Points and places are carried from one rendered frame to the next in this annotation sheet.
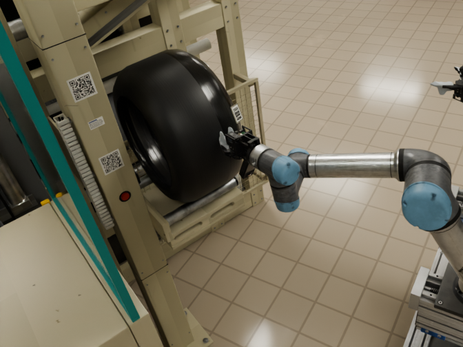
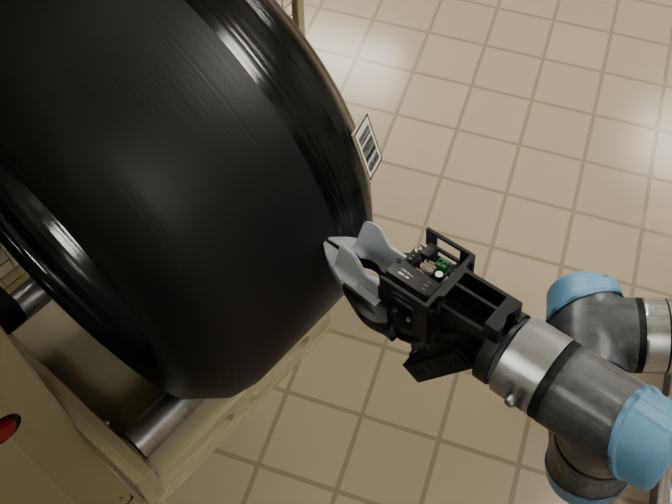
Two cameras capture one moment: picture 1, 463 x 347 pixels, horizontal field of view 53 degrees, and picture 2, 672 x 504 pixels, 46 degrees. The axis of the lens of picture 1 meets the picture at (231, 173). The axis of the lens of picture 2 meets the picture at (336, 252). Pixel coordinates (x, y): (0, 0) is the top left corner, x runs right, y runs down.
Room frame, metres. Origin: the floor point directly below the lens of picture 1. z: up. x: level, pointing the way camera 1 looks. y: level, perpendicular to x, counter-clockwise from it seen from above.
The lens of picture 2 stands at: (0.88, 0.15, 1.90)
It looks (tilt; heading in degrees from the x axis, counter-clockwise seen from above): 57 degrees down; 340
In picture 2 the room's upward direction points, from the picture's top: straight up
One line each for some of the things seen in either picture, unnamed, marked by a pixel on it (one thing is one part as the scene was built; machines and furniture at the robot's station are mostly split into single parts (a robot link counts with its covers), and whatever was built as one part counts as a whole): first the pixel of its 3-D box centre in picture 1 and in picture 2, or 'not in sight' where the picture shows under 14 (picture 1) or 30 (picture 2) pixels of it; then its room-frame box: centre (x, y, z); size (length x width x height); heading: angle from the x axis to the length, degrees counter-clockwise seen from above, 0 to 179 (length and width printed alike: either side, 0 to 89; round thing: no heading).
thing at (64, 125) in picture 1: (87, 175); not in sight; (1.28, 0.49, 1.19); 0.05 x 0.04 x 0.48; 29
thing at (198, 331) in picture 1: (178, 339); not in sight; (1.35, 0.43, 0.01); 0.27 x 0.27 x 0.02; 29
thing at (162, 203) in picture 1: (186, 202); (165, 335); (1.49, 0.21, 0.80); 0.37 x 0.36 x 0.02; 29
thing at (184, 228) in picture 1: (202, 213); (226, 380); (1.37, 0.14, 0.83); 0.36 x 0.09 x 0.06; 119
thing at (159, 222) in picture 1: (144, 206); (53, 390); (1.40, 0.37, 0.90); 0.40 x 0.03 x 0.10; 29
